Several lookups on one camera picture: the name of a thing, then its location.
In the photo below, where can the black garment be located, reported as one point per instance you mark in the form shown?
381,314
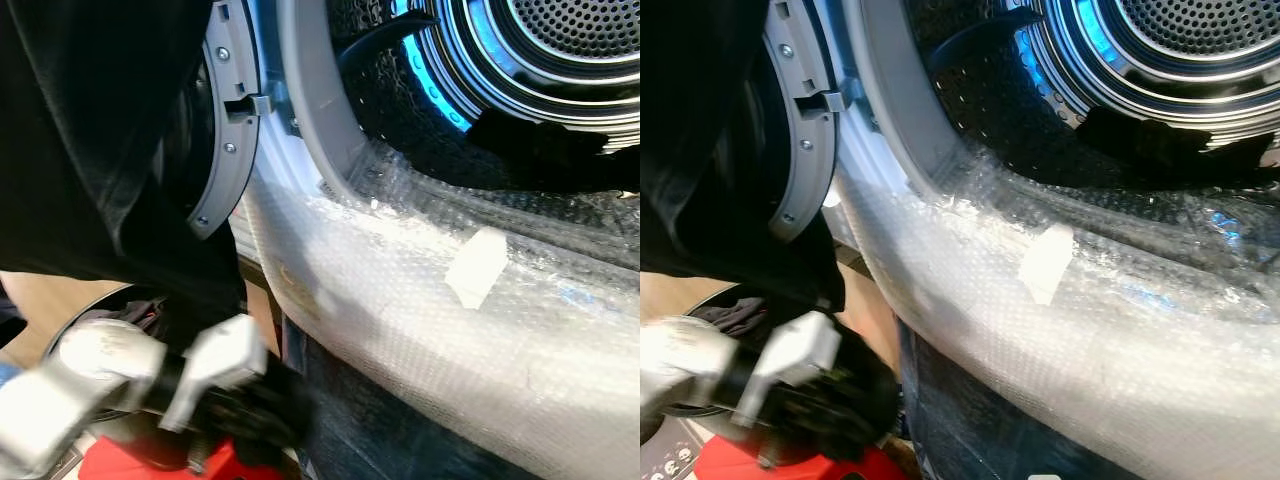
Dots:
80,130
700,130

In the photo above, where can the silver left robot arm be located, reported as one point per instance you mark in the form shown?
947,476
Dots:
685,365
70,390

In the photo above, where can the black clothes in drum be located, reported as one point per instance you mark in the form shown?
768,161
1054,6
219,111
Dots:
560,150
1160,145

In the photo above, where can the red plastic object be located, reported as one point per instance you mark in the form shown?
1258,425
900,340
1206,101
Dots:
800,470
150,465

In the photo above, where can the dark blue denim fabric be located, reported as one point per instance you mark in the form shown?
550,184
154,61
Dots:
980,420
380,420

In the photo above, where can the round black laundry basket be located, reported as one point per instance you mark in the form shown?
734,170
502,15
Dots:
740,305
110,310

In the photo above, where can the clear bubble wrap sheet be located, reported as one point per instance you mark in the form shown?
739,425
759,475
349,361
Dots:
420,350
1100,380

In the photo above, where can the dark grey control panel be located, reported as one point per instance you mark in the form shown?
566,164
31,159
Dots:
668,455
68,465

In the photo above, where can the white front-loading washer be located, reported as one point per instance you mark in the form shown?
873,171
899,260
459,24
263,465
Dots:
870,200
290,200

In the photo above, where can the white tape piece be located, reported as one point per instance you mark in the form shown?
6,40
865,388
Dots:
1046,264
478,268

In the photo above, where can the grey rubber door gasket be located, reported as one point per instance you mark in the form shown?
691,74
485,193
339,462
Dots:
315,90
890,90

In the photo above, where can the perforated steel washer drum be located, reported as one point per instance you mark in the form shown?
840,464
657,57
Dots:
1150,60
540,60

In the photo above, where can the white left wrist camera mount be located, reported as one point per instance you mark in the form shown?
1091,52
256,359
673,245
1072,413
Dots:
215,365
790,360

